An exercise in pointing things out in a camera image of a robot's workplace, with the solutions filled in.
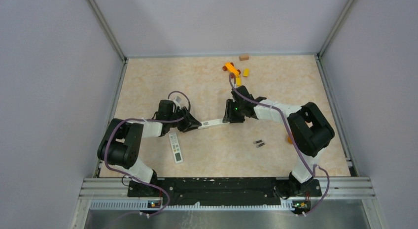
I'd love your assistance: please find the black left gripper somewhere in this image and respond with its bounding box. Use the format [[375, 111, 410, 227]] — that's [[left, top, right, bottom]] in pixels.
[[168, 106, 201, 132]]

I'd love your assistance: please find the yellow toy brick car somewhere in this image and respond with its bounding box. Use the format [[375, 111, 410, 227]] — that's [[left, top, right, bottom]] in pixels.
[[222, 63, 241, 77]]

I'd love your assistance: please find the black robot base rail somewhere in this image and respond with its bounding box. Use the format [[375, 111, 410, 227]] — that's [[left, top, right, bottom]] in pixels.
[[127, 177, 322, 207]]

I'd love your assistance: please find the yellow flat brick lower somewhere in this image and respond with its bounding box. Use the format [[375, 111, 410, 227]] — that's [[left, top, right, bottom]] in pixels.
[[235, 77, 242, 87]]

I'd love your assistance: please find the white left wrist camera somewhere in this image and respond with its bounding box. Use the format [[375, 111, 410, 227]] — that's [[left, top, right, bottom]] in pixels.
[[173, 96, 181, 106]]

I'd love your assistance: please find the yellow flat brick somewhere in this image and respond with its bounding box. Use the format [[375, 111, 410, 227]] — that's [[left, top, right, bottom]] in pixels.
[[235, 77, 242, 87], [243, 68, 249, 77]]

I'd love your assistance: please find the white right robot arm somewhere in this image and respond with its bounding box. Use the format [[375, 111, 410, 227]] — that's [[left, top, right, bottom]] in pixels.
[[223, 86, 335, 196]]

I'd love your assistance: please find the small wooden block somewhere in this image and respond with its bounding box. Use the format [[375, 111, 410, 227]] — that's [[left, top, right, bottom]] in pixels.
[[239, 54, 249, 61]]

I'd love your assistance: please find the white remote with buttons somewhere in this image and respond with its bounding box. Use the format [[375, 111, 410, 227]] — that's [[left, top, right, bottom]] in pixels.
[[169, 132, 183, 164]]

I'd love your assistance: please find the yellow flat brick upper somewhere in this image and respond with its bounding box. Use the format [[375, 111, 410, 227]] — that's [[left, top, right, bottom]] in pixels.
[[243, 68, 249, 77]]

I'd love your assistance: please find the white remote control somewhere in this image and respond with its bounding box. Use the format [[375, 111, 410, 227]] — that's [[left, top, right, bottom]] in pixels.
[[198, 119, 228, 130]]

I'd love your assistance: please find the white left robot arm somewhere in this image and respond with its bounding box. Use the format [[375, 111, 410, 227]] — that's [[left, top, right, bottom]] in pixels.
[[97, 99, 202, 196]]

